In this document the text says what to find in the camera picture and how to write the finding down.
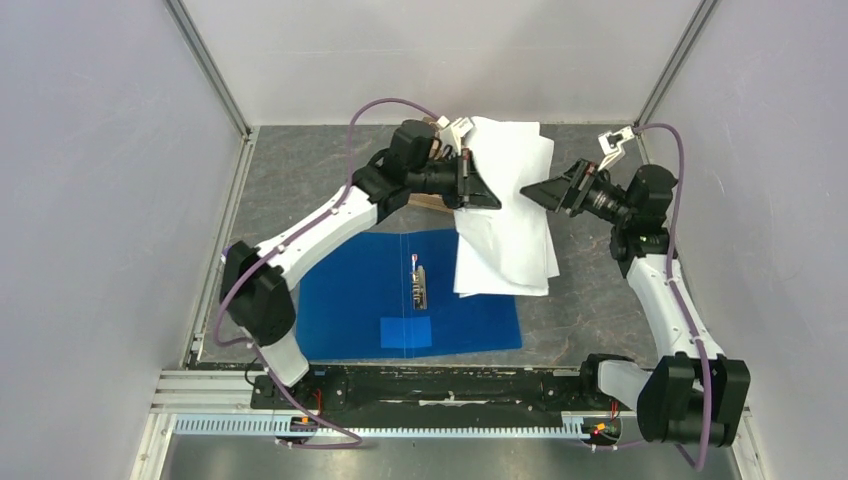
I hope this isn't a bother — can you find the blue folder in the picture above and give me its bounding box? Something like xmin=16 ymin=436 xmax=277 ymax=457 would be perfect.
xmin=296 ymin=229 xmax=522 ymax=361

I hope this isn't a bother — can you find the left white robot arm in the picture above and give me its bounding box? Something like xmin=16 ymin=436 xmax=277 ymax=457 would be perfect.
xmin=219 ymin=117 xmax=502 ymax=408

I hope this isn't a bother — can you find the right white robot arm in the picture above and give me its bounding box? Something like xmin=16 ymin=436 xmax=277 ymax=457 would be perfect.
xmin=520 ymin=160 xmax=751 ymax=447

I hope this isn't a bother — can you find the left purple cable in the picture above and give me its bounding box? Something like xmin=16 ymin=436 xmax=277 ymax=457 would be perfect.
xmin=211 ymin=97 xmax=442 ymax=452

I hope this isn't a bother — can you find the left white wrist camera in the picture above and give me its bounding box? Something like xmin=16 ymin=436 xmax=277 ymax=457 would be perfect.
xmin=435 ymin=116 xmax=474 ymax=157

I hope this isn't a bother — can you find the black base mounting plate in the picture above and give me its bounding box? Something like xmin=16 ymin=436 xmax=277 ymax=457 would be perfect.
xmin=289 ymin=365 xmax=628 ymax=429

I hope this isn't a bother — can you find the metal folder clip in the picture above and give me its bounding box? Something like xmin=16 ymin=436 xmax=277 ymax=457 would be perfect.
xmin=410 ymin=254 xmax=428 ymax=310

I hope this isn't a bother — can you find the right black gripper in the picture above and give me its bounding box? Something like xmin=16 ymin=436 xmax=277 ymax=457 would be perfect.
xmin=521 ymin=158 xmax=635 ymax=227

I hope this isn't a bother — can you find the white paper stack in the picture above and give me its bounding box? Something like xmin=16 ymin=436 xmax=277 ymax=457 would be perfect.
xmin=453 ymin=116 xmax=560 ymax=297

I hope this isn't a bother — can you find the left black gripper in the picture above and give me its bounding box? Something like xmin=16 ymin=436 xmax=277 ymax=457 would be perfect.
xmin=408 ymin=150 xmax=502 ymax=211

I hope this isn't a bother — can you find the grey slotted cable duct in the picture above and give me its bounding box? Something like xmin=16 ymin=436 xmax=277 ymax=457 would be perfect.
xmin=173 ymin=414 xmax=590 ymax=440

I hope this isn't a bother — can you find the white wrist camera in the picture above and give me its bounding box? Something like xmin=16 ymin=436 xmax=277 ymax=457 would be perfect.
xmin=435 ymin=116 xmax=474 ymax=157
xmin=597 ymin=126 xmax=635 ymax=171

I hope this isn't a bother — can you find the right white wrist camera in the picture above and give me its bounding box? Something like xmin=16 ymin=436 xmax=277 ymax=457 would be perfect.
xmin=597 ymin=126 xmax=635 ymax=171

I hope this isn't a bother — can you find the wooden chessboard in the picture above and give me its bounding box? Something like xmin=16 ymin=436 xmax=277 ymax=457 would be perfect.
xmin=407 ymin=116 xmax=465 ymax=215

